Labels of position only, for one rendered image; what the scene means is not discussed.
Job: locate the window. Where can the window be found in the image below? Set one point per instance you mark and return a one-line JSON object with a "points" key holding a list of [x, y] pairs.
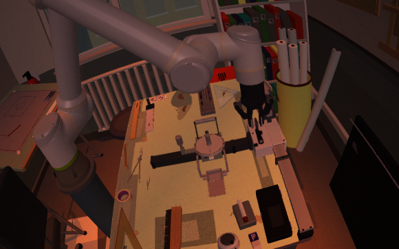
{"points": [[162, 12]]}

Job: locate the grey protractor head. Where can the grey protractor head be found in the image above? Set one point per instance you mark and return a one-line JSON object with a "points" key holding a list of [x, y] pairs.
{"points": [[209, 148]]}

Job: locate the grey round brake knob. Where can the grey round brake knob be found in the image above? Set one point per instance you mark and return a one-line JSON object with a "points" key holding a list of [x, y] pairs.
{"points": [[179, 141]]}

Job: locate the wooden triangle set square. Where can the wooden triangle set square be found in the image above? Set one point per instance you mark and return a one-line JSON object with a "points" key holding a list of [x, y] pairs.
{"points": [[123, 232]]}

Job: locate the pink and black scale ruler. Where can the pink and black scale ruler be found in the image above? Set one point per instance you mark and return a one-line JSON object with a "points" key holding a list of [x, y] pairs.
{"points": [[150, 120]]}

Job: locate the yellow cylindrical bin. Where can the yellow cylindrical bin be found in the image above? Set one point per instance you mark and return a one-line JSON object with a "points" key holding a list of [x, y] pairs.
{"points": [[293, 115]]}

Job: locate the tan french curve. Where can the tan french curve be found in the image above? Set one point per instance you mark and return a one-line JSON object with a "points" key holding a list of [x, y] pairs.
{"points": [[181, 104]]}

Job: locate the side drawing board with plan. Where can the side drawing board with plan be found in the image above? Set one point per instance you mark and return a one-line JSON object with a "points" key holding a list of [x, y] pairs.
{"points": [[21, 121]]}

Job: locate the white ribbed radiator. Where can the white ribbed radiator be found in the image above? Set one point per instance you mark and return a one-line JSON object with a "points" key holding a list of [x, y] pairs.
{"points": [[124, 90]]}

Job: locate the brown instrument case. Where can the brown instrument case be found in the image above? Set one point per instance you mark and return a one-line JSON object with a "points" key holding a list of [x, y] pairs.
{"points": [[207, 101]]}

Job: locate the red box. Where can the red box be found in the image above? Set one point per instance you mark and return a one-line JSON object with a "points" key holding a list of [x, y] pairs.
{"points": [[223, 74]]}

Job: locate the grey drafting machine track rail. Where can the grey drafting machine track rail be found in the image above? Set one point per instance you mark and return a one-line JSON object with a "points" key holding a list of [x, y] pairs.
{"points": [[294, 193]]}

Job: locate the red fire extinguisher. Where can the red fire extinguisher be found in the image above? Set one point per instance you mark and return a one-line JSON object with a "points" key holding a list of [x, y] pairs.
{"points": [[30, 78]]}

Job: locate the pink scale blade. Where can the pink scale blade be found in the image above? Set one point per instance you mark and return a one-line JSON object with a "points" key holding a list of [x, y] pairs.
{"points": [[216, 187]]}

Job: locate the black cabinet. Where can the black cabinet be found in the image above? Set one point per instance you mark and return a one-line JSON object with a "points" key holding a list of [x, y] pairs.
{"points": [[367, 187]]}

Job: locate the blue and white card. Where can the blue and white card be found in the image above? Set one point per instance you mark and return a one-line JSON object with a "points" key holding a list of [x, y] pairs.
{"points": [[254, 240]]}

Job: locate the orange pencil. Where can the orange pencil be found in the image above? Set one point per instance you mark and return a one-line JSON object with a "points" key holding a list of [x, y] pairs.
{"points": [[125, 156]]}

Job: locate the grey blade chuck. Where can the grey blade chuck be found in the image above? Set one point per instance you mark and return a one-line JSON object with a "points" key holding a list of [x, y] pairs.
{"points": [[215, 173]]}

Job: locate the wooden easel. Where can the wooden easel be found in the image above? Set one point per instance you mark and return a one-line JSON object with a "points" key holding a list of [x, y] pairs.
{"points": [[389, 31]]}

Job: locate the purple tape roll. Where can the purple tape roll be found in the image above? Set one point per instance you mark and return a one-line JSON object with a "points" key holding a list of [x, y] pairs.
{"points": [[123, 195]]}

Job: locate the black flat case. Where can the black flat case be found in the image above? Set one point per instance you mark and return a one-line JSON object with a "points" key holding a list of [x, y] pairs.
{"points": [[274, 213]]}

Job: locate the wooden drafting brush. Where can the wooden drafting brush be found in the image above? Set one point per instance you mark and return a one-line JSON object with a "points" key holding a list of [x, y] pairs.
{"points": [[173, 229]]}

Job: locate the white printed paper slip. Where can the white printed paper slip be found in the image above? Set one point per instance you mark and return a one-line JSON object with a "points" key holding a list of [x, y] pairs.
{"points": [[157, 98]]}

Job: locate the long white paper roll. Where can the long white paper roll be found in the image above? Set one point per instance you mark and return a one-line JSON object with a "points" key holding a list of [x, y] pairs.
{"points": [[319, 99]]}

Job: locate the metal drawing compass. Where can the metal drawing compass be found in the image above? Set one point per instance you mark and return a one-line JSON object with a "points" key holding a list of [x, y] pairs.
{"points": [[136, 165]]}

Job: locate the white bookshelf with binders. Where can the white bookshelf with binders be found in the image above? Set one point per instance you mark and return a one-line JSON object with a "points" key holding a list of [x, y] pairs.
{"points": [[274, 18]]}

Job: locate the clear set square triangle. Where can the clear set square triangle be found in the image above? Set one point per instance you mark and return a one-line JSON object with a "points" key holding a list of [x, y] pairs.
{"points": [[225, 95]]}

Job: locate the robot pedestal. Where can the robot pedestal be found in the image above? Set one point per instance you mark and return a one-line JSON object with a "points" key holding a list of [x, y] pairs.
{"points": [[90, 199]]}

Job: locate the black trolley brake lever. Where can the black trolley brake lever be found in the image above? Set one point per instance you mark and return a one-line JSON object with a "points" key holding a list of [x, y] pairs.
{"points": [[258, 132]]}

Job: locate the white track trolley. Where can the white track trolley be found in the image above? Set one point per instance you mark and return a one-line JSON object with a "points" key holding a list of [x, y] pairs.
{"points": [[270, 137]]}

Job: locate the olive cutting mat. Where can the olive cutting mat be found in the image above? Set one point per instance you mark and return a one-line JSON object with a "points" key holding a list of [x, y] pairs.
{"points": [[199, 227]]}

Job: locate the small metal divider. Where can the small metal divider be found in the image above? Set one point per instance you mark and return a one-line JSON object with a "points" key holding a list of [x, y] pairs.
{"points": [[148, 184]]}

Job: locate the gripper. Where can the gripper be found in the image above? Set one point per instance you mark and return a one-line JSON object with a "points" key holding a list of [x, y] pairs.
{"points": [[252, 93]]}

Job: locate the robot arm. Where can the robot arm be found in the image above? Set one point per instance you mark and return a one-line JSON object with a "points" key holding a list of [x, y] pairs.
{"points": [[124, 29]]}

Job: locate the grey round bowl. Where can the grey round bowl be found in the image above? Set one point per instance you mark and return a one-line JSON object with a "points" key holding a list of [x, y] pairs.
{"points": [[228, 241]]}

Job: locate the orange ruler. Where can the orange ruler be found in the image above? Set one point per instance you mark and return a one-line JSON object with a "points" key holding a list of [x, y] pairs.
{"points": [[135, 120]]}

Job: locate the brown round stool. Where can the brown round stool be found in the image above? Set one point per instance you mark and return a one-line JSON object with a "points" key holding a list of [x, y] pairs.
{"points": [[120, 123]]}

